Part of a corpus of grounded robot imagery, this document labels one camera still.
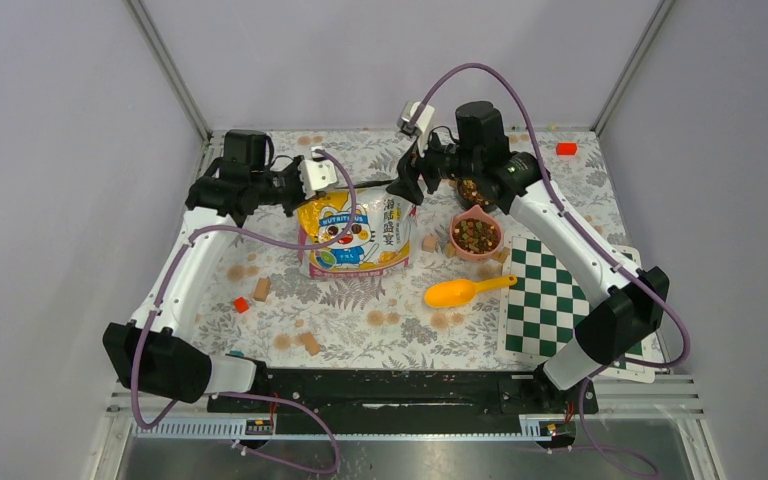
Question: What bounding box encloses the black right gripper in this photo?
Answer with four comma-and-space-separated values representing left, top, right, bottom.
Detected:
386, 123, 481, 206

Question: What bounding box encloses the pet food bag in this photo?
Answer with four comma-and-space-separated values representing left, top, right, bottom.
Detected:
296, 186, 418, 279

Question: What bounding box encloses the yellow plastic scoop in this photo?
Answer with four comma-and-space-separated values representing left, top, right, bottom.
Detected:
423, 275, 517, 308

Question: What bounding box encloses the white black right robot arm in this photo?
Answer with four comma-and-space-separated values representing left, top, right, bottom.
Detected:
388, 101, 669, 412

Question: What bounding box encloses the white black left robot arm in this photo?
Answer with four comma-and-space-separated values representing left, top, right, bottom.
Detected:
102, 130, 305, 411

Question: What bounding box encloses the pink pet food bowl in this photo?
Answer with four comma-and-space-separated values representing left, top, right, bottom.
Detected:
449, 205, 504, 262

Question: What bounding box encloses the black round lid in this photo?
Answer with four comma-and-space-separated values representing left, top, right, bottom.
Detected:
455, 179, 496, 212

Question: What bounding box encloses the wooden cylinder near bowl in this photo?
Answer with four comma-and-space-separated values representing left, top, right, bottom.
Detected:
421, 235, 438, 253

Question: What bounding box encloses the small wooden block by bowl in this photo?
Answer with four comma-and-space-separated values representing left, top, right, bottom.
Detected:
443, 243, 456, 258

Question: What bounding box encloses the wooden block left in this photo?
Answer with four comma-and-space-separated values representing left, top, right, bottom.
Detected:
252, 277, 271, 302

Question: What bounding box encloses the red block at front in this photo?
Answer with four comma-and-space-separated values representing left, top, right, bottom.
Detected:
232, 297, 250, 314

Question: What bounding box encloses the red block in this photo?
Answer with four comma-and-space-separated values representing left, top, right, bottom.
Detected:
232, 297, 250, 314
555, 142, 578, 156

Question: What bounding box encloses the floral table mat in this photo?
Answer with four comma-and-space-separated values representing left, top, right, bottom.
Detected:
185, 129, 654, 372

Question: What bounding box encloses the wooden block front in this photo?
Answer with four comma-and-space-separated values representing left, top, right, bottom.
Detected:
299, 331, 321, 356

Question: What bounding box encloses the red block at back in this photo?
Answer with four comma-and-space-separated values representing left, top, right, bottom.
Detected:
555, 142, 578, 156

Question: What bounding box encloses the green white checkerboard mat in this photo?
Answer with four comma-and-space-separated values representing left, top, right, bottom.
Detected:
495, 235, 657, 386

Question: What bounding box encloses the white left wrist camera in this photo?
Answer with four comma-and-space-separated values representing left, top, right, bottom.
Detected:
299, 146, 338, 200

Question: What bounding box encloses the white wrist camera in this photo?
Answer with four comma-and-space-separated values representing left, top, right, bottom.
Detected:
299, 146, 338, 200
396, 101, 435, 138

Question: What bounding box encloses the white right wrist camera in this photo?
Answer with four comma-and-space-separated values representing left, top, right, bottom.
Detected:
396, 101, 435, 138

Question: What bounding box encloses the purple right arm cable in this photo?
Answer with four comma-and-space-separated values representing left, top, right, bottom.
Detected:
417, 62, 693, 480

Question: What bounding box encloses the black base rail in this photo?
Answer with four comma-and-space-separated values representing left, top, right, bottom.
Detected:
207, 368, 599, 436

